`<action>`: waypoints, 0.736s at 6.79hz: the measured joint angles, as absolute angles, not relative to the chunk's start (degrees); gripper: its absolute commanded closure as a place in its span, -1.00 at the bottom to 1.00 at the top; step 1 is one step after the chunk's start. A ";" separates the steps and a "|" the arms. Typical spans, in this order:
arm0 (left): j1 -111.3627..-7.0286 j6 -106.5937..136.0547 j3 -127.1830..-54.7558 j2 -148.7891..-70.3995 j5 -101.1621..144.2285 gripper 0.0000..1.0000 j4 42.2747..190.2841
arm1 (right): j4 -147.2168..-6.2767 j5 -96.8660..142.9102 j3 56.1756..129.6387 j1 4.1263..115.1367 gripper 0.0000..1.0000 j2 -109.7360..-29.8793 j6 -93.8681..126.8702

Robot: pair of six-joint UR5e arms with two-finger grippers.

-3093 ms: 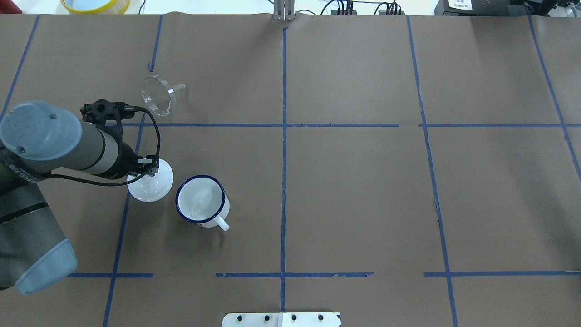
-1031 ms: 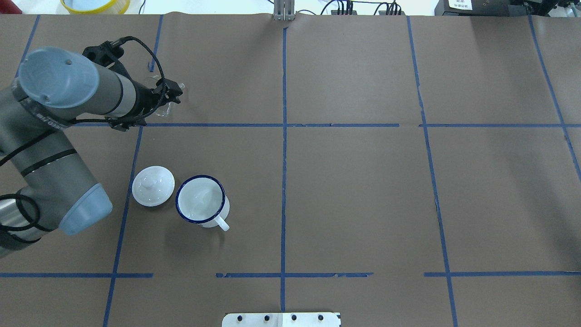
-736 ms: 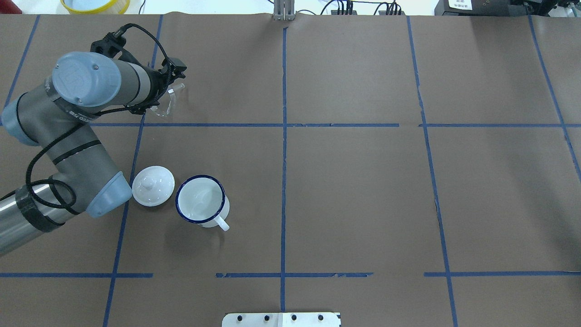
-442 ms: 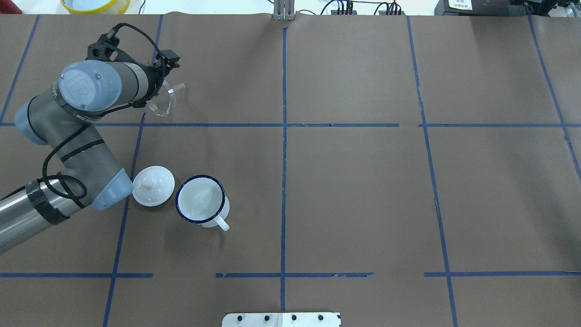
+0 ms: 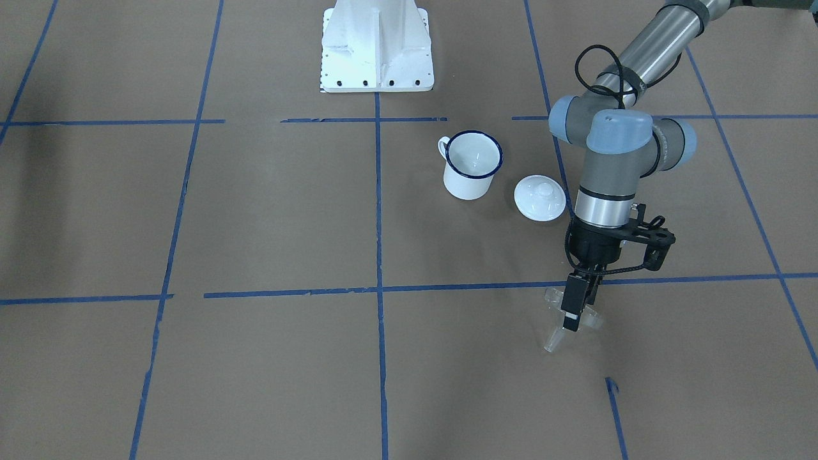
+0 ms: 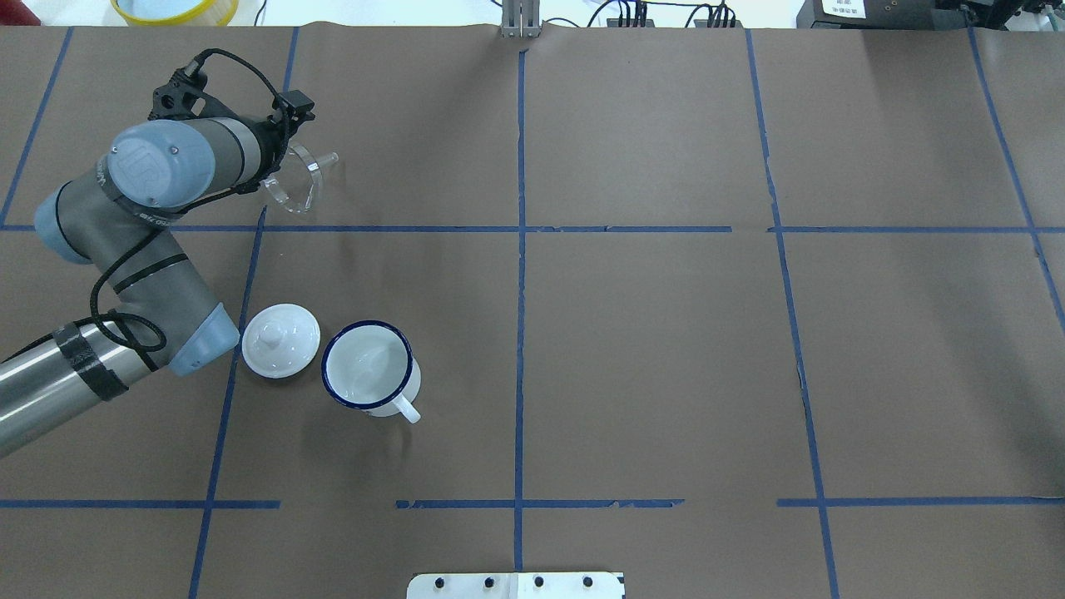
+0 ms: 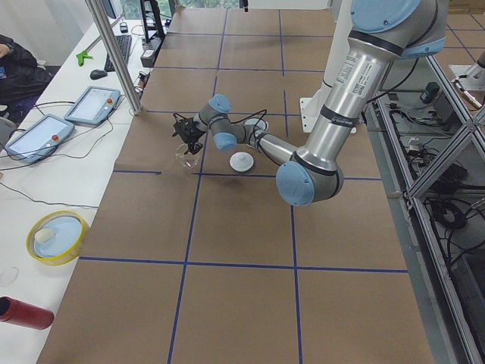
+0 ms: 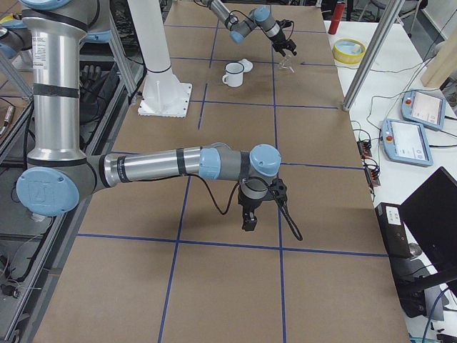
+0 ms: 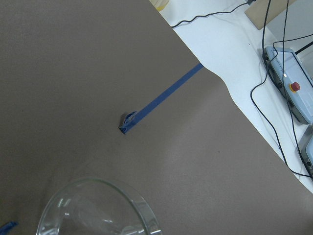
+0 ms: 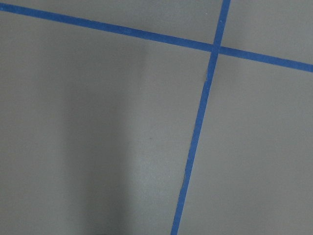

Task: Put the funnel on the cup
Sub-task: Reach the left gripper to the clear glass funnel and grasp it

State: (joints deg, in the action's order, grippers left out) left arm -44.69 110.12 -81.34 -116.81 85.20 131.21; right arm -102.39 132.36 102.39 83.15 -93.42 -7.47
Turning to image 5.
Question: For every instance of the blue tape line upper horizontal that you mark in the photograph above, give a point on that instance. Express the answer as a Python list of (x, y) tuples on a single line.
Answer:
[(214, 121)]

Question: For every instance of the short blue tape piece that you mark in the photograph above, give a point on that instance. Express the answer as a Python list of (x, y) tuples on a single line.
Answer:
[(613, 391)]

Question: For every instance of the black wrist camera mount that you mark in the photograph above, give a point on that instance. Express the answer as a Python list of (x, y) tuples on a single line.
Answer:
[(656, 238)]

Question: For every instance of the blue tape line centre vertical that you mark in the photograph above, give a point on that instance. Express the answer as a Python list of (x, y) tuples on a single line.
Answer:
[(384, 421)]

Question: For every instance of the blue tape line lower horizontal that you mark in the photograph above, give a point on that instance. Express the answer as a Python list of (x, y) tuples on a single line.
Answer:
[(67, 300)]

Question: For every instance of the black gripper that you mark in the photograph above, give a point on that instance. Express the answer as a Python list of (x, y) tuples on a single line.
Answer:
[(593, 248)]

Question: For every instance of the white round lid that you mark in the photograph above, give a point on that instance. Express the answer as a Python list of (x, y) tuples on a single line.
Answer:
[(539, 198)]

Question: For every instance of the white enamel cup blue rim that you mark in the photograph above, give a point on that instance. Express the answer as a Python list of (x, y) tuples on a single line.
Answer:
[(472, 159)]

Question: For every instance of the blue tape line horizontal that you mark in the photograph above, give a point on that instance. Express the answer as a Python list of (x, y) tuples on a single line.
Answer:
[(214, 121), (67, 300)]

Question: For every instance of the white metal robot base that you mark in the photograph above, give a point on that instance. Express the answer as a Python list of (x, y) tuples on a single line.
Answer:
[(370, 46)]

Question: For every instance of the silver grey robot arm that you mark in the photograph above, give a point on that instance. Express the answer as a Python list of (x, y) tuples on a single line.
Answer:
[(622, 146)]

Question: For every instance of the blue tape line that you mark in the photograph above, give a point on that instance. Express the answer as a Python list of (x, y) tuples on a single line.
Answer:
[(778, 274), (24, 26)]

